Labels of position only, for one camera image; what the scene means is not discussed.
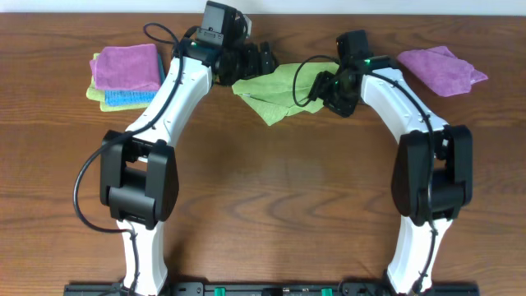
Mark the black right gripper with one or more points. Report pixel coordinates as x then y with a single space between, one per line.
320 90

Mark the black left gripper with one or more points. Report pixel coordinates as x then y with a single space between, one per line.
251 60

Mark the green microfiber cloth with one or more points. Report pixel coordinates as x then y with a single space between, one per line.
271 96

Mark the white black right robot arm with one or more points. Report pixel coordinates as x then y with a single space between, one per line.
433 170

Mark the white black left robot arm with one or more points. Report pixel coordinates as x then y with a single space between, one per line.
139 175

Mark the purple folded cloth on stack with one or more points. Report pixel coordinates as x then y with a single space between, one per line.
127 68

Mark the loose purple cloth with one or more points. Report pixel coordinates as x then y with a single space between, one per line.
441 71

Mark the light green cloth under stack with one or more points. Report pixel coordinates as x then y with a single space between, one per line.
98 98

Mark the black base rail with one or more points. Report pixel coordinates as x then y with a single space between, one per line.
271 289

